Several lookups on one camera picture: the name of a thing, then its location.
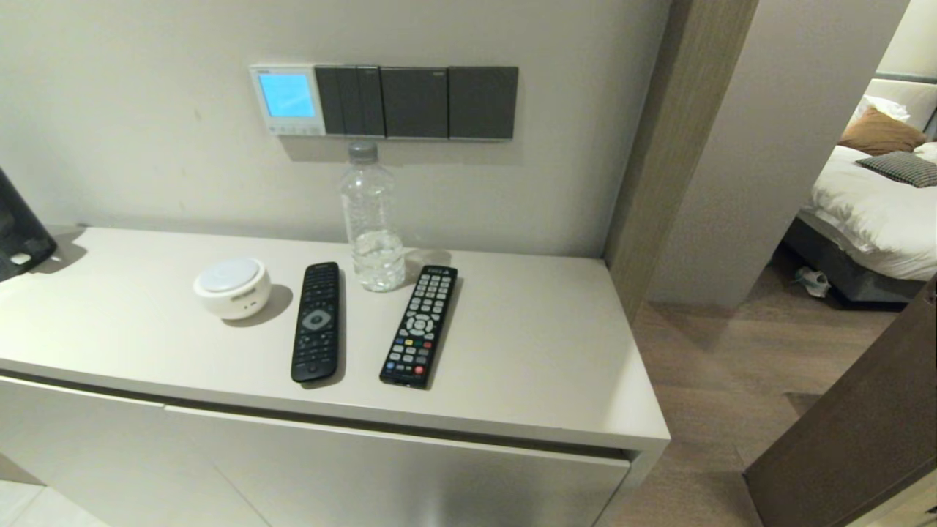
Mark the white thermostat with blue screen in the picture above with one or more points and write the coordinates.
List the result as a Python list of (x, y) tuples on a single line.
[(287, 95)]

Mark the black remote with coloured buttons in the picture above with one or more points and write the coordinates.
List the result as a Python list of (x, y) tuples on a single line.
[(419, 329)]

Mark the plain black remote control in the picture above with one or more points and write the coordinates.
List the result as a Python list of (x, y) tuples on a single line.
[(316, 329)]

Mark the white sideboard cabinet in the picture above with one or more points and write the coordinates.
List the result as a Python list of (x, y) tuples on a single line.
[(527, 344)]

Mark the clear plastic water bottle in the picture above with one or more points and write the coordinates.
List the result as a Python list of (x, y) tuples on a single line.
[(372, 219)]

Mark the wide white cabinet door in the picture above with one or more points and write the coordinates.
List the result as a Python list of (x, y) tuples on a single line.
[(454, 490)]

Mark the white round device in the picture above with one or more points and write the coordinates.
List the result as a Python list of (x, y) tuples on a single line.
[(232, 289)]

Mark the pale slipper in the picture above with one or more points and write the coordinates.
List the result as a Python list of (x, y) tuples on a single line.
[(814, 280)]

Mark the bed with white duvet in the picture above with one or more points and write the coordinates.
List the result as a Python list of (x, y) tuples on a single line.
[(871, 219)]

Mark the dark brown wooden door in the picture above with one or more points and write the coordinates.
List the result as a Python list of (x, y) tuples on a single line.
[(856, 424)]

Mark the brown pillow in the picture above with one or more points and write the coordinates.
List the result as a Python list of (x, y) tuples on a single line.
[(882, 132)]

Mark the white pillow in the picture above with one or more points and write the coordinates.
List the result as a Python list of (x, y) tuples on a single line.
[(882, 106), (928, 150)]

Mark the checkered pillow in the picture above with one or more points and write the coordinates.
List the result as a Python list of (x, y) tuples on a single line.
[(904, 167)]

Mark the black slanted stand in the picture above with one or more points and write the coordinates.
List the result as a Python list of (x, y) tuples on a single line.
[(18, 234)]

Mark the grey upholstered headboard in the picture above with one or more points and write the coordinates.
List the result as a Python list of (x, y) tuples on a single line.
[(915, 91)]

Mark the grey single switch plate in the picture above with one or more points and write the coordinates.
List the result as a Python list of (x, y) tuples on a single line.
[(483, 102), (414, 102)]

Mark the grey three-rocker switch plate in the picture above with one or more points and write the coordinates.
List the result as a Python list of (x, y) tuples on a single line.
[(350, 101)]

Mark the wood grain door frame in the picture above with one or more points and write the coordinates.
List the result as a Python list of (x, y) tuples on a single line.
[(673, 146)]

